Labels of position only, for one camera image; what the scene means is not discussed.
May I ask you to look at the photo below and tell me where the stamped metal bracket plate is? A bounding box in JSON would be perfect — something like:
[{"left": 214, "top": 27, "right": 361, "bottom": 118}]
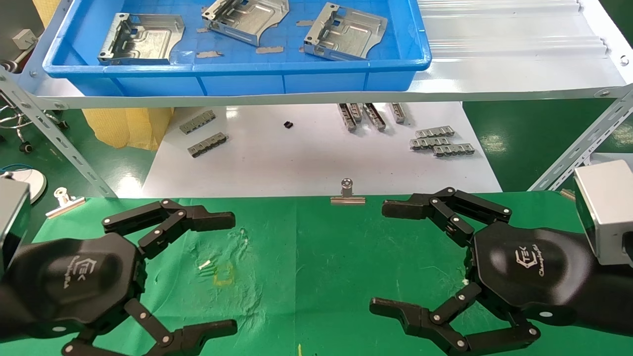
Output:
[
  {"left": 201, "top": 0, "right": 290, "bottom": 47},
  {"left": 303, "top": 2, "right": 389, "bottom": 61},
  {"left": 97, "top": 13, "right": 185, "bottom": 66}
]

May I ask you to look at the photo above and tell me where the white round stand base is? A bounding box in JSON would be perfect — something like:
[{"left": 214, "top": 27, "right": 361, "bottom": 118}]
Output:
[{"left": 0, "top": 167, "right": 47, "bottom": 204}]

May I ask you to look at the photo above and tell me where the white board sheet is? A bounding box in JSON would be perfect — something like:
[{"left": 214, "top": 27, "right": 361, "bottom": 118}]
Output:
[{"left": 142, "top": 101, "right": 503, "bottom": 198}]

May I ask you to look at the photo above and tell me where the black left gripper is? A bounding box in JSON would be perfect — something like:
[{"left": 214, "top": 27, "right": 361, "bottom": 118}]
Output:
[{"left": 12, "top": 199, "right": 238, "bottom": 356}]

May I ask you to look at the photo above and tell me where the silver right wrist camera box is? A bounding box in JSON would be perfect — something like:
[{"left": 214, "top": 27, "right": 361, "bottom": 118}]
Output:
[{"left": 574, "top": 159, "right": 633, "bottom": 267}]

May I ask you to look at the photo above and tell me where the perforated grey angle strut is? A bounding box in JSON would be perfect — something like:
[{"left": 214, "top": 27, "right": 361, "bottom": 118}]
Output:
[
  {"left": 528, "top": 85, "right": 633, "bottom": 192},
  {"left": 0, "top": 69, "right": 117, "bottom": 198}
]

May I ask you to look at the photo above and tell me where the white metal shelf board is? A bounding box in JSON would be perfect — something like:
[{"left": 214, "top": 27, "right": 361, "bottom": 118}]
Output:
[{"left": 20, "top": 0, "right": 633, "bottom": 109}]

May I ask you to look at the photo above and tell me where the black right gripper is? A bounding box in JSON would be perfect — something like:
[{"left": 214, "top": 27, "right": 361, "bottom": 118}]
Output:
[{"left": 369, "top": 187, "right": 594, "bottom": 356}]

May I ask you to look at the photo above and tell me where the chrome stool base with casters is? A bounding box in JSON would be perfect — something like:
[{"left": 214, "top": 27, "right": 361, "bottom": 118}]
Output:
[{"left": 0, "top": 91, "right": 70, "bottom": 154}]

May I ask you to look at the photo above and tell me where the green table cloth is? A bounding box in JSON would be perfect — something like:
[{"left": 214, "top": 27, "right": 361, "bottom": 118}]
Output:
[{"left": 0, "top": 192, "right": 633, "bottom": 356}]

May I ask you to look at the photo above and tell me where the yellow mesh bag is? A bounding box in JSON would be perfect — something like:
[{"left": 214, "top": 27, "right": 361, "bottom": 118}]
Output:
[{"left": 32, "top": 0, "right": 174, "bottom": 150}]

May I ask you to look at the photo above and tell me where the small grey wall box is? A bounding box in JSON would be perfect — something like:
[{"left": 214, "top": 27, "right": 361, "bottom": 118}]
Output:
[{"left": 12, "top": 29, "right": 38, "bottom": 50}]

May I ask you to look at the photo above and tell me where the blue plastic tray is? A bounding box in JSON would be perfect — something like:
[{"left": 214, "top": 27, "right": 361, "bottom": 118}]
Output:
[{"left": 43, "top": 0, "right": 432, "bottom": 97}]

